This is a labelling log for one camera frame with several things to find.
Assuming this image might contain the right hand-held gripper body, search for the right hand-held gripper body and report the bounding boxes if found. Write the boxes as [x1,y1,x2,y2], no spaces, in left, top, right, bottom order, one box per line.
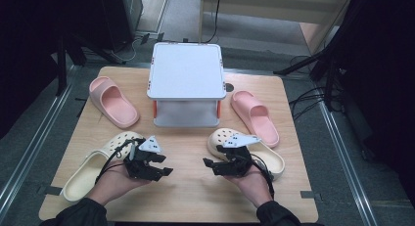
[221,134,262,178]

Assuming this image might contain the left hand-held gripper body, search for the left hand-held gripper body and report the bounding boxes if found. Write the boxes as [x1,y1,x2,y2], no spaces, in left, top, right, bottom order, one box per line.
[123,135,164,182]

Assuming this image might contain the cream perforated clog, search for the cream perforated clog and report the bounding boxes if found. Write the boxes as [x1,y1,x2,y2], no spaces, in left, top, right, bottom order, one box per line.
[61,131,145,204]
[207,127,286,181]

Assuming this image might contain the pink slide slipper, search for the pink slide slipper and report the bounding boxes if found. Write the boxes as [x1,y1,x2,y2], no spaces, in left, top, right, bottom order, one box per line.
[230,90,281,149]
[88,75,141,129]

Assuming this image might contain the white two-tier shoe rack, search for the white two-tier shoe rack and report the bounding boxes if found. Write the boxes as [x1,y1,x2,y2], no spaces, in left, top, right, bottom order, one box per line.
[146,42,227,128]

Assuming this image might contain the person's left hand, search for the person's left hand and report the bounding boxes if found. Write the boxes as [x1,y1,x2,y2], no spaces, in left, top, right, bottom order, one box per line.
[87,167,148,205]

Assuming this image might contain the black metal stand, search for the black metal stand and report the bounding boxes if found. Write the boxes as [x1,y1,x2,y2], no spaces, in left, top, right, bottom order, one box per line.
[273,39,346,113]
[55,33,126,97]

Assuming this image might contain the dark cabinet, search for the dark cabinet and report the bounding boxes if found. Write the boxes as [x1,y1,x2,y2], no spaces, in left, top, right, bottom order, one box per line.
[97,0,145,53]

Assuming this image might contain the light wooden partition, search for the light wooden partition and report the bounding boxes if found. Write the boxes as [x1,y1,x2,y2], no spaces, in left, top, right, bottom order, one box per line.
[199,0,355,56]

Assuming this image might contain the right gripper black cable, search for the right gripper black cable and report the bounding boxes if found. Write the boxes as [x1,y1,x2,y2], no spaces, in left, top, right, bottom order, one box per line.
[248,153,276,200]

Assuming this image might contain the black floor cables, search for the black floor cables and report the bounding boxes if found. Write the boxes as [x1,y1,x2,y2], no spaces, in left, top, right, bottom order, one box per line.
[288,54,344,121]

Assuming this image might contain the metal floor rail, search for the metal floor rail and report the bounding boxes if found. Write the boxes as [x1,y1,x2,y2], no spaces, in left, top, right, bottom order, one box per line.
[317,98,378,226]
[0,66,77,217]

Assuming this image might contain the white floor cable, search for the white floor cable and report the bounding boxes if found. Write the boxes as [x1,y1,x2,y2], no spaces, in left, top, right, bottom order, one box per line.
[111,38,140,63]

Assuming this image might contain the hanging black cable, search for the hanging black cable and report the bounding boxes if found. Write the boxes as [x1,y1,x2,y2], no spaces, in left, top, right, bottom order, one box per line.
[204,0,223,44]

